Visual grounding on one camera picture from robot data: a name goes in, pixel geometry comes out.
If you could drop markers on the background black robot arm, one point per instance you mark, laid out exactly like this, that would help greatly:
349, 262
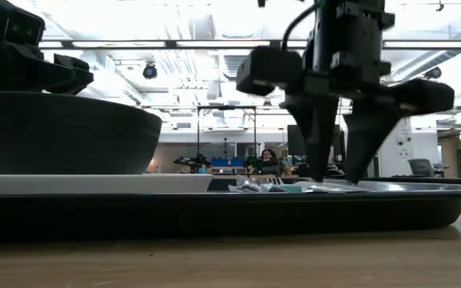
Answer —
251, 162
192, 162

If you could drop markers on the grey office chair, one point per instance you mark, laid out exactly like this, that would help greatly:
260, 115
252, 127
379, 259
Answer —
420, 168

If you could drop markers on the black monitor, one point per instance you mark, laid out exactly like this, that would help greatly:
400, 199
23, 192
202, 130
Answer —
294, 140

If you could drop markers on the black ceiling spotlight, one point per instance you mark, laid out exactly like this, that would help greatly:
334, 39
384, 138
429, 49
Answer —
433, 73
149, 72

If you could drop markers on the person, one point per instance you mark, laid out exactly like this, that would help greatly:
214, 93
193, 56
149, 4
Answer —
270, 164

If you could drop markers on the black overhead light bar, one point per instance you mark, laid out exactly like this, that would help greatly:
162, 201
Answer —
170, 44

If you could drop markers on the black metal frame stand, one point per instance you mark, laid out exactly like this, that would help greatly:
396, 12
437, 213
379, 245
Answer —
226, 107

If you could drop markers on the white round plate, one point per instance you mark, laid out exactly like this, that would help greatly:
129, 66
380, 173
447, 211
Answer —
94, 184

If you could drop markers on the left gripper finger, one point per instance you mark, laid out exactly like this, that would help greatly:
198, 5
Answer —
72, 63
72, 82

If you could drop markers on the black plastic serving tray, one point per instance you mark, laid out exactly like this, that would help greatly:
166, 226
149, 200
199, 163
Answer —
254, 216

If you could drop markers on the blue storage bin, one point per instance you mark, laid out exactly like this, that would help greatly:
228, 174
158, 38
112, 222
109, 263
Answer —
226, 162

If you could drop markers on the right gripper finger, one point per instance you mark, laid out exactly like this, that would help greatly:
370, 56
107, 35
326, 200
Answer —
318, 136
364, 136

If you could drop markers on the black round bowl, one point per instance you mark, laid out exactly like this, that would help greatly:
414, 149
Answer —
62, 136

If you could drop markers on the grey cloth napkin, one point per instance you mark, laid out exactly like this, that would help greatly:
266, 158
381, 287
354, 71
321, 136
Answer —
234, 189

